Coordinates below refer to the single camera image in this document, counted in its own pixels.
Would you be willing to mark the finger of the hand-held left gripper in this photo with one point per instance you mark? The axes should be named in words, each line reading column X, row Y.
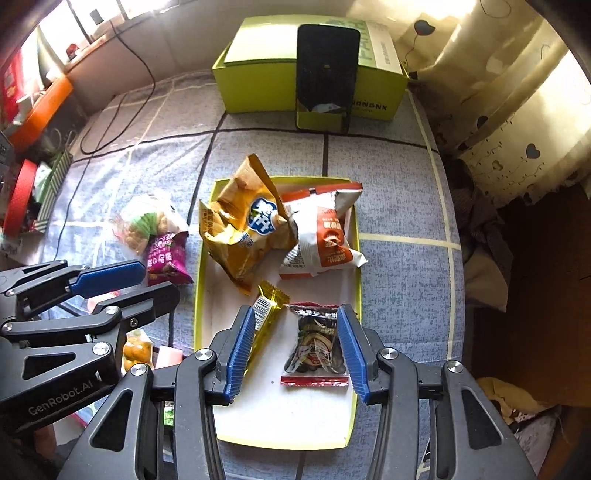
column 111, row 277
column 147, row 300

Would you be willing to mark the yellow puffed snack bag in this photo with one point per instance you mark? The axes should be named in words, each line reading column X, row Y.
column 240, row 230

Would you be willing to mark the egg yolk pastry packet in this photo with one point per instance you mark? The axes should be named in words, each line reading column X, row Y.
column 136, row 350

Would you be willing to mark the gold snack bar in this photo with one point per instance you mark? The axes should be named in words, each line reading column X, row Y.
column 272, row 304

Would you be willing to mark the white plastic bag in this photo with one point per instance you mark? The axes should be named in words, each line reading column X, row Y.
column 42, row 177

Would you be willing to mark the orange plastic bin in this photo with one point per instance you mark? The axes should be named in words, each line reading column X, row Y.
column 41, row 110

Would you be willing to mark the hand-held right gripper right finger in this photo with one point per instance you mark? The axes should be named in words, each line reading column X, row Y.
column 353, row 355

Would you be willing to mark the dark clear snack packet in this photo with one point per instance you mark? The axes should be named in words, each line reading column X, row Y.
column 314, row 341

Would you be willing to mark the green cardboard box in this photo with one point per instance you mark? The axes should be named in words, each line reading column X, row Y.
column 258, row 87

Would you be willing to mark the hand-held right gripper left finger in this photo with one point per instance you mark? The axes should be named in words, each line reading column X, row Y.
column 240, row 355

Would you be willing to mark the clear bag of pistachios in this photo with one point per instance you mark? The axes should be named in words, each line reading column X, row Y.
column 143, row 221

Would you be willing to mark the pink jelly cup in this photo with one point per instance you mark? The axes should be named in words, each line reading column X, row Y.
column 168, row 357

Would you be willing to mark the purple candy packet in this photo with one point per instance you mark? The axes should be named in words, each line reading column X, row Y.
column 166, row 254

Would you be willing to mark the green-edged white box tray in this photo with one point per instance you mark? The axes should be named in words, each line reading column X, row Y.
column 277, row 415

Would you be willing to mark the green snack packet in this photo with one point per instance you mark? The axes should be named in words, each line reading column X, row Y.
column 169, row 415

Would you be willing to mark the white and orange snack bag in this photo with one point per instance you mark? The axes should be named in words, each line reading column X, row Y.
column 323, row 240

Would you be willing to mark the pale crumpled cloth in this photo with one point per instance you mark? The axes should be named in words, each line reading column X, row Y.
column 521, row 406

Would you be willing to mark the red textured round lid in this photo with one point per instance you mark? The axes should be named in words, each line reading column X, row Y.
column 21, row 194

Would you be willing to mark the black rectangular device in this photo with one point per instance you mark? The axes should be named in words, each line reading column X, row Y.
column 323, row 60

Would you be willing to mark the dark cloth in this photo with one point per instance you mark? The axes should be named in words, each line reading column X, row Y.
column 485, row 230

